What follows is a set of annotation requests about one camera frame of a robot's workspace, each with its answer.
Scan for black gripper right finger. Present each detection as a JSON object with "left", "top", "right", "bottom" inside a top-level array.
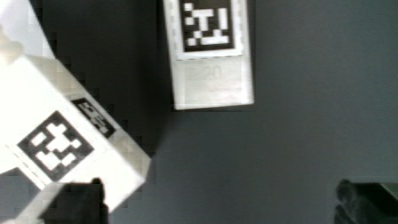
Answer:
[{"left": 334, "top": 179, "right": 398, "bottom": 224}]

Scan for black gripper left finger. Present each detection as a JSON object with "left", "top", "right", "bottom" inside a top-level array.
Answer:
[{"left": 16, "top": 178, "right": 112, "bottom": 224}]

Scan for white leg with tag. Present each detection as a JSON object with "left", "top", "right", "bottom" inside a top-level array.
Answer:
[{"left": 0, "top": 31, "right": 151, "bottom": 209}]

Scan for white leg centre left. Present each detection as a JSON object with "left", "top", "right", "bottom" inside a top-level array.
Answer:
[{"left": 163, "top": 0, "right": 254, "bottom": 110}]

